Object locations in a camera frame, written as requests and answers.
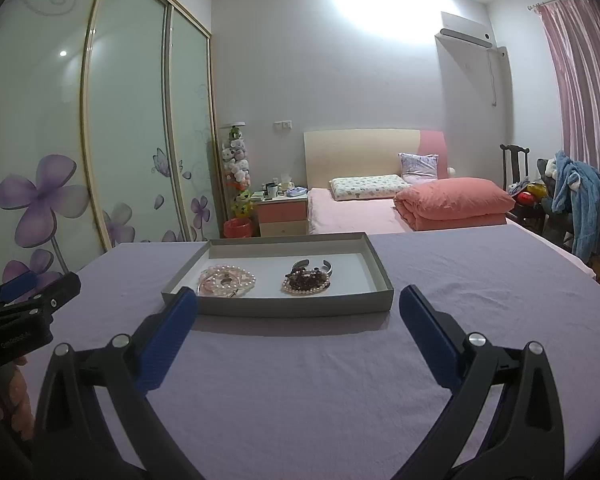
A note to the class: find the curtain rod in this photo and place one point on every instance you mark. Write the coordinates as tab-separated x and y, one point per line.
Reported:
555	1

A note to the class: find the dark wooden chair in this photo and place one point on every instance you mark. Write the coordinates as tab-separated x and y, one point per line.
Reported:
515	165

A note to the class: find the folded pink quilt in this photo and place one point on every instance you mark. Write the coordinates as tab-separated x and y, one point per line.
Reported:
455	202

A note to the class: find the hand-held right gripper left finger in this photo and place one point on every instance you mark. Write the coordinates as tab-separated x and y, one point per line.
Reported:
167	340

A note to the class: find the white patterned pillow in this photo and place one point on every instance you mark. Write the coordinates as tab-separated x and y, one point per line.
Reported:
367	187

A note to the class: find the purple tablecloth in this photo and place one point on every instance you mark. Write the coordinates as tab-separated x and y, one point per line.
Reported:
305	385

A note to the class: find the white air conditioner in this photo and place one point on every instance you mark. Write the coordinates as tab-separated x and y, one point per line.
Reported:
465	30

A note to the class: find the white wall switch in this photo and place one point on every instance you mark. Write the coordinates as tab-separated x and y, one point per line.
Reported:
283	124

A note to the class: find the silver cuff bangle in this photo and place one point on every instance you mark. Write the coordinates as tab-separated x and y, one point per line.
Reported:
325	266

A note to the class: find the pink curtain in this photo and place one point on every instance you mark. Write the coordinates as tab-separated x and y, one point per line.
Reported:
590	110

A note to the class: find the column of stuffed toys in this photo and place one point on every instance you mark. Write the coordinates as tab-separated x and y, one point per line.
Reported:
236	170

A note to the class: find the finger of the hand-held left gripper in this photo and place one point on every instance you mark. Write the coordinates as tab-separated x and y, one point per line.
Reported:
17	285
55	297

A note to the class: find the pink and cream nightstand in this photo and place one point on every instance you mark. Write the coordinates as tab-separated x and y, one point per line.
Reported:
282	215

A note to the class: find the colourful toys on chair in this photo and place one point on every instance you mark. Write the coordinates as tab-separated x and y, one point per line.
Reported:
530	194

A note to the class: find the black office chair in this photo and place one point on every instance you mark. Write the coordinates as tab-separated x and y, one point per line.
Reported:
547	220

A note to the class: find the small purple pillow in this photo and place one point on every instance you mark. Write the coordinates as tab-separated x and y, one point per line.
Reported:
419	167

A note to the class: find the bed with pink sheet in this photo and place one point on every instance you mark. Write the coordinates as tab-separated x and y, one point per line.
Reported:
350	215

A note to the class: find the person's left hand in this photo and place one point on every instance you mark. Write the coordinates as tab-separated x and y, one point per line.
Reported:
15	400

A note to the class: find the grey shallow tray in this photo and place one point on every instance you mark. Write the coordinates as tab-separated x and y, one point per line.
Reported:
360	270

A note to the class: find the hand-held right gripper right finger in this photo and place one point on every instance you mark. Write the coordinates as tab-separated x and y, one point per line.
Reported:
430	340

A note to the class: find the floral sliding door wardrobe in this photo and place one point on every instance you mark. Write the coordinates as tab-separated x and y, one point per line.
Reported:
130	110

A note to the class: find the blue plush garment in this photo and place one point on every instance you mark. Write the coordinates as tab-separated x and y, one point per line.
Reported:
582	200

